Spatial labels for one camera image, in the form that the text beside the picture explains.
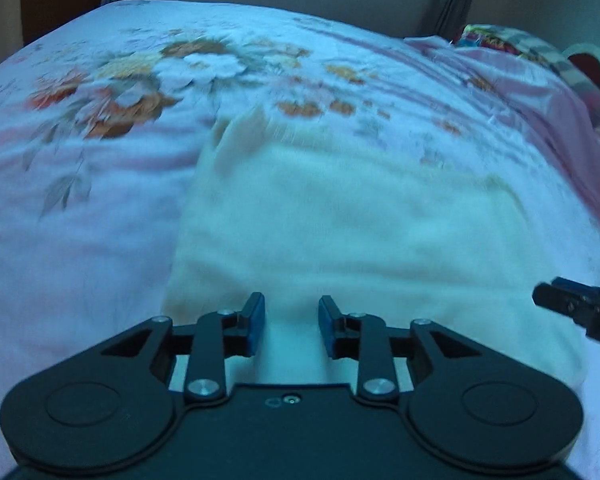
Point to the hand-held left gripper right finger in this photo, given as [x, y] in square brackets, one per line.
[326, 327]

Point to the floral bed sheet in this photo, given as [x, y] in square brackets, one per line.
[105, 210]

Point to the striped pillow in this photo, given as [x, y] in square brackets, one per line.
[575, 80]

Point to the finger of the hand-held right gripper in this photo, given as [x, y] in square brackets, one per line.
[565, 302]

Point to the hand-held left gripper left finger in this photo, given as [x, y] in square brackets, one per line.
[255, 321]

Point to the colourful patterned pillow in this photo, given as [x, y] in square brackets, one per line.
[485, 40]

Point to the white towel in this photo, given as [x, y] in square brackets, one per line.
[355, 210]

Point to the pink quilt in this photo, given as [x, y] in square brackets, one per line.
[545, 105]

